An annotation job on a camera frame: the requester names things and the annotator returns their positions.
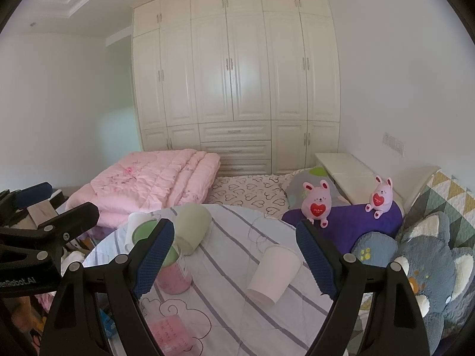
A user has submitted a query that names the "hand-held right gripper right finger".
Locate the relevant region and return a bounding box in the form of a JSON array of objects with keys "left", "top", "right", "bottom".
[{"left": 295, "top": 219, "right": 431, "bottom": 356}]

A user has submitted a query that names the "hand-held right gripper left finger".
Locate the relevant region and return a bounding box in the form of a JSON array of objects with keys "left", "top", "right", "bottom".
[{"left": 39, "top": 218, "right": 175, "bottom": 356}]

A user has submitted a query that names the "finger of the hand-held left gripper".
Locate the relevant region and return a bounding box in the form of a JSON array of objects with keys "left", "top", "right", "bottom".
[
  {"left": 0, "top": 182, "right": 54, "bottom": 213},
  {"left": 0, "top": 202, "right": 101, "bottom": 268}
]

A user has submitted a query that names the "pink cup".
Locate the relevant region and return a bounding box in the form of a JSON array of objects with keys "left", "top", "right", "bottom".
[{"left": 156, "top": 245, "right": 193, "bottom": 295}]

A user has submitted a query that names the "white cup with green inside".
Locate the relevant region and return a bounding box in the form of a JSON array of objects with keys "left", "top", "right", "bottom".
[{"left": 124, "top": 212, "right": 164, "bottom": 255}]

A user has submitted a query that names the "pale green cup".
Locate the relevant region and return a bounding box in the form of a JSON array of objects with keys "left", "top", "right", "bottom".
[{"left": 174, "top": 203, "right": 212, "bottom": 256}]

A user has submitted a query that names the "brown cardboard box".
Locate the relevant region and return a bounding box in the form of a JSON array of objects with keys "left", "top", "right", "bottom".
[{"left": 27, "top": 197, "right": 67, "bottom": 230}]

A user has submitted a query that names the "purple cushion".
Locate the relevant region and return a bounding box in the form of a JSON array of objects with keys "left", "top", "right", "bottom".
[{"left": 281, "top": 201, "right": 403, "bottom": 256}]

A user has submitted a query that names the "pink plush bunny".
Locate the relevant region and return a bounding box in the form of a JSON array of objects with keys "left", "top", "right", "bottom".
[
  {"left": 365, "top": 176, "right": 395, "bottom": 219},
  {"left": 301, "top": 179, "right": 333, "bottom": 228}
]

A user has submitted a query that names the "pink notepad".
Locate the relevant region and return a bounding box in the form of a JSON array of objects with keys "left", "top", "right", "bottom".
[{"left": 148, "top": 313, "right": 195, "bottom": 353}]

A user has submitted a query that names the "pink quilt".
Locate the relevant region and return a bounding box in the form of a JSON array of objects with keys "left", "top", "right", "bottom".
[{"left": 65, "top": 149, "right": 221, "bottom": 228}]

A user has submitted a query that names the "striped white tablecloth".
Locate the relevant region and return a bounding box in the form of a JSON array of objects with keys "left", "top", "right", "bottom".
[{"left": 82, "top": 203, "right": 335, "bottom": 356}]

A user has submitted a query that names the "grey pillow with green patch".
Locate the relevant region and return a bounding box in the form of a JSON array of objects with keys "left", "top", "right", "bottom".
[{"left": 281, "top": 166, "right": 351, "bottom": 210}]

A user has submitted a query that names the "blue packet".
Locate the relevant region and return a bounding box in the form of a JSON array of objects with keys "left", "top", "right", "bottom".
[{"left": 99, "top": 308, "right": 116, "bottom": 340}]

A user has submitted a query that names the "cream padded headboard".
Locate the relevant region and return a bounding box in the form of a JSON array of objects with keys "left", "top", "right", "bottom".
[{"left": 315, "top": 152, "right": 440, "bottom": 212}]

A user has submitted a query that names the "heart print bed sheet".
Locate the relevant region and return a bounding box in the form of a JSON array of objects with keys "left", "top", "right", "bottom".
[{"left": 208, "top": 169, "right": 308, "bottom": 223}]

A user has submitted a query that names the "grey bear cushion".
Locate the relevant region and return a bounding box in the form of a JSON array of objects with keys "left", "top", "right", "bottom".
[{"left": 393, "top": 211, "right": 475, "bottom": 351}]

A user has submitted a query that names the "patchwork quilt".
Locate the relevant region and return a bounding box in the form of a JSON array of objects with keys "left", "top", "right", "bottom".
[{"left": 406, "top": 169, "right": 475, "bottom": 243}]

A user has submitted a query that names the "cream wardrobe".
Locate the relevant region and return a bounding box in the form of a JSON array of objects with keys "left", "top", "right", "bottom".
[{"left": 131, "top": 0, "right": 342, "bottom": 177}]

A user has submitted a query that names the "wall switch panel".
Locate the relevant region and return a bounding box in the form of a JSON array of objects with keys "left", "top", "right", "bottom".
[{"left": 382, "top": 132, "right": 405, "bottom": 155}]

